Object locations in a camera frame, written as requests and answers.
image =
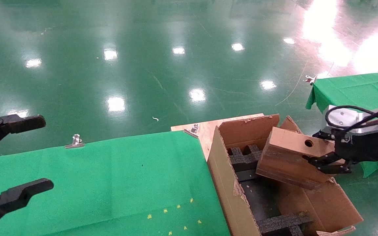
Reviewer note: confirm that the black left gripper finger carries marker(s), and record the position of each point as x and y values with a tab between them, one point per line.
21	124
15	196

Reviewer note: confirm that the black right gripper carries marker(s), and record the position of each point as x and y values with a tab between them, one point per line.
369	146

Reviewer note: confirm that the small cardboard box with hole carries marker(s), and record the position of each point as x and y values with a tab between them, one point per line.
284	157

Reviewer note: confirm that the black foam carton liner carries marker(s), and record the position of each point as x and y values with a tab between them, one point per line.
261	200

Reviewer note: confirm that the large open cardboard carton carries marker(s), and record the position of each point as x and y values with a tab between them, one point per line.
221	177

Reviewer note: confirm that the silver metal binder clip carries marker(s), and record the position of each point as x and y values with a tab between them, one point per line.
310	79
192	131
75	143

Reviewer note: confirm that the small green tablecloth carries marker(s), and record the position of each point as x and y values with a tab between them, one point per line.
356	88

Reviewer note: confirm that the large green tablecloth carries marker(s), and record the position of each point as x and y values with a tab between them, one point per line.
110	170

